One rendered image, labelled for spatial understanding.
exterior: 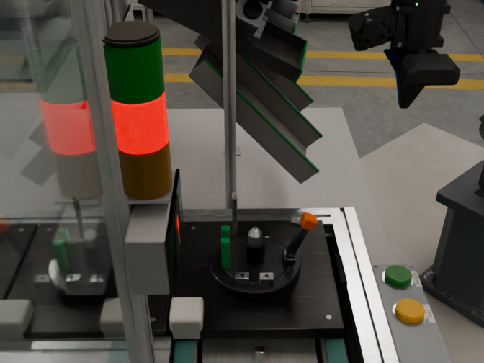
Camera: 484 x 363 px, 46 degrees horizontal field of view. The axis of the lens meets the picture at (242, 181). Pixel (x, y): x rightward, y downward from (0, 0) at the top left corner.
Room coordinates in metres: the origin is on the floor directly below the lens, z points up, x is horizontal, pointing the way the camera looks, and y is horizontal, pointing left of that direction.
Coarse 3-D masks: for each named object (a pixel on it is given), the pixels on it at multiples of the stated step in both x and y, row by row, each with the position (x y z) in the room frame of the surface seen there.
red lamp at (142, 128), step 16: (112, 112) 0.45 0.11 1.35; (128, 112) 0.44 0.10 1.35; (144, 112) 0.44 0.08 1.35; (160, 112) 0.45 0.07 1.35; (128, 128) 0.44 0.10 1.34; (144, 128) 0.44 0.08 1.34; (160, 128) 0.45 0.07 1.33; (128, 144) 0.44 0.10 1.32; (144, 144) 0.44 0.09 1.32; (160, 144) 0.45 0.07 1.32
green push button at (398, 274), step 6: (390, 270) 0.65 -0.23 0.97; (396, 270) 0.65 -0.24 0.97; (402, 270) 0.65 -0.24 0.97; (408, 270) 0.65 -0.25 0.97; (390, 276) 0.63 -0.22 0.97; (396, 276) 0.63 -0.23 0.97; (402, 276) 0.63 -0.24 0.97; (408, 276) 0.63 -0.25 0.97; (390, 282) 0.63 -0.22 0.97; (396, 282) 0.62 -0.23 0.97; (402, 282) 0.62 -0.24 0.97; (408, 282) 0.62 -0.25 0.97
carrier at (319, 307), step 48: (192, 240) 0.72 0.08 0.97; (240, 240) 0.70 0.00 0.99; (288, 240) 0.72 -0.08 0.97; (192, 288) 0.61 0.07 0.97; (240, 288) 0.59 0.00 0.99; (288, 288) 0.60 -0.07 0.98; (192, 336) 0.53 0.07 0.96; (240, 336) 0.53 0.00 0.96; (288, 336) 0.53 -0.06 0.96; (336, 336) 0.53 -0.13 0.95
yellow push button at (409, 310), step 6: (402, 300) 0.58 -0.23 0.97; (408, 300) 0.58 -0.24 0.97; (414, 300) 0.58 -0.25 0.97; (396, 306) 0.58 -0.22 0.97; (402, 306) 0.57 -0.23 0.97; (408, 306) 0.57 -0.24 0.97; (414, 306) 0.57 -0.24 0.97; (420, 306) 0.57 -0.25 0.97; (396, 312) 0.57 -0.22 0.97; (402, 312) 0.56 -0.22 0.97; (408, 312) 0.56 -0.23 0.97; (414, 312) 0.56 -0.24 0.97; (420, 312) 0.56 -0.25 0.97; (402, 318) 0.56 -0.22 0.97; (408, 318) 0.55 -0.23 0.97; (414, 318) 0.55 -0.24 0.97; (420, 318) 0.55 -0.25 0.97
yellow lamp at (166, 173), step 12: (168, 144) 0.46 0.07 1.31; (120, 156) 0.44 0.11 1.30; (132, 156) 0.44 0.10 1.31; (144, 156) 0.44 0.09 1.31; (156, 156) 0.44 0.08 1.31; (168, 156) 0.45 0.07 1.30; (132, 168) 0.44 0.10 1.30; (144, 168) 0.44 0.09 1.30; (156, 168) 0.44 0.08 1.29; (168, 168) 0.45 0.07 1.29; (132, 180) 0.44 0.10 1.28; (144, 180) 0.44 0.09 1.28; (156, 180) 0.44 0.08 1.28; (168, 180) 0.45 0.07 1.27; (132, 192) 0.44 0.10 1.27; (144, 192) 0.44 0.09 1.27; (156, 192) 0.44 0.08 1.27
